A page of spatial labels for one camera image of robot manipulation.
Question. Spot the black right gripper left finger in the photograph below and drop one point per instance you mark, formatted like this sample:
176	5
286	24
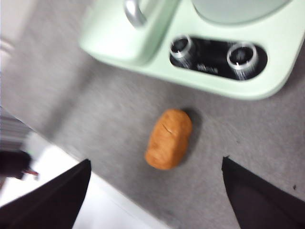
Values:
47	202

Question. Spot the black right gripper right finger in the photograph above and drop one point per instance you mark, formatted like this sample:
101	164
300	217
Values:
262	205

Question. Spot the grey ribbed panel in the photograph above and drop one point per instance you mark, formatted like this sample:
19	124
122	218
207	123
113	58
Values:
12	131

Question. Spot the brown potato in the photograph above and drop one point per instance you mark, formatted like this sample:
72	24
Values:
168	140

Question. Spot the mint green griddle cover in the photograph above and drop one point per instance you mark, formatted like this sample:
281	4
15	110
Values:
112	38

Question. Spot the mint green breakfast machine base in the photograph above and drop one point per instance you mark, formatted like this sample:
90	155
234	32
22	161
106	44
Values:
214	26

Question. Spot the silver control knob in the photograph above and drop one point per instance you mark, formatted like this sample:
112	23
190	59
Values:
241	59
181	48

